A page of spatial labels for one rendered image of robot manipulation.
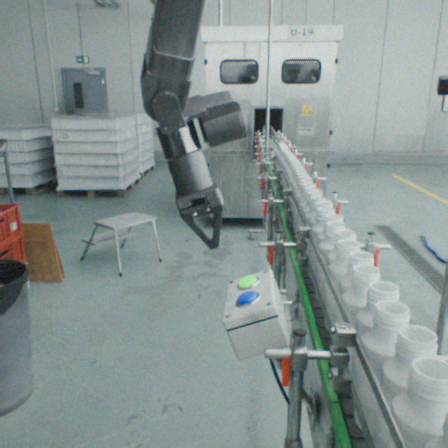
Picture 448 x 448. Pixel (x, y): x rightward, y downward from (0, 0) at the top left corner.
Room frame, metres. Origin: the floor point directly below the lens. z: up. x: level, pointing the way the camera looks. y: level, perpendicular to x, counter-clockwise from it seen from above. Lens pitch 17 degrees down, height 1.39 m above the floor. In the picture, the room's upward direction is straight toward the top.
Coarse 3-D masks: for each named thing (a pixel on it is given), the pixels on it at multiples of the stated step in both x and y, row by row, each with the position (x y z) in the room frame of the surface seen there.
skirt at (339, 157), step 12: (156, 156) 10.34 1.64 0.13; (336, 156) 10.08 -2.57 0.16; (348, 156) 10.07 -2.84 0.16; (360, 156) 10.05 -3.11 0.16; (372, 156) 10.04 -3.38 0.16; (384, 156) 10.02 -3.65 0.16; (396, 156) 10.00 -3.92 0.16; (408, 156) 9.99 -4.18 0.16; (420, 156) 9.97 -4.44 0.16; (432, 156) 9.95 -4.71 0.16; (444, 156) 9.94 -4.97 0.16
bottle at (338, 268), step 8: (344, 240) 0.71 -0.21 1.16; (352, 240) 0.70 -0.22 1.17; (336, 248) 0.69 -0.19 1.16; (344, 248) 0.68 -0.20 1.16; (352, 248) 0.67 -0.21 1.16; (336, 256) 0.69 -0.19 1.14; (344, 256) 0.68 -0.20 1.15; (336, 264) 0.68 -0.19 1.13; (344, 264) 0.67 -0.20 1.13; (336, 272) 0.67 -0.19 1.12; (344, 272) 0.67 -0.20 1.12; (336, 280) 0.67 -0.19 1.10; (328, 288) 0.69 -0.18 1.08; (336, 288) 0.67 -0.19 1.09; (328, 296) 0.68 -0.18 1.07; (328, 304) 0.68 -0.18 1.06; (336, 304) 0.67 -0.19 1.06; (328, 312) 0.68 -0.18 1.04; (336, 312) 0.67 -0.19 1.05; (336, 320) 0.67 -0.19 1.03
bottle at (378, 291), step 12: (372, 288) 0.51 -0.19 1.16; (384, 288) 0.53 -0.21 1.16; (396, 288) 0.51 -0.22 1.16; (372, 300) 0.51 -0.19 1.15; (384, 300) 0.50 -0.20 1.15; (396, 300) 0.50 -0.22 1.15; (360, 312) 0.52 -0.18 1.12; (372, 312) 0.50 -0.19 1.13; (360, 324) 0.50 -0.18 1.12; (372, 324) 0.49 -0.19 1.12; (360, 336) 0.50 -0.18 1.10
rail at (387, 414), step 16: (272, 144) 2.94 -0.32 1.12; (272, 160) 2.67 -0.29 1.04; (288, 208) 1.45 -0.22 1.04; (304, 224) 1.01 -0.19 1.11; (320, 256) 0.77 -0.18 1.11; (368, 368) 0.41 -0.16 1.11; (352, 384) 0.48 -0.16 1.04; (352, 400) 0.46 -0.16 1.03; (384, 400) 0.36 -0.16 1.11; (384, 416) 0.35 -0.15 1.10; (368, 432) 0.39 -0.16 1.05
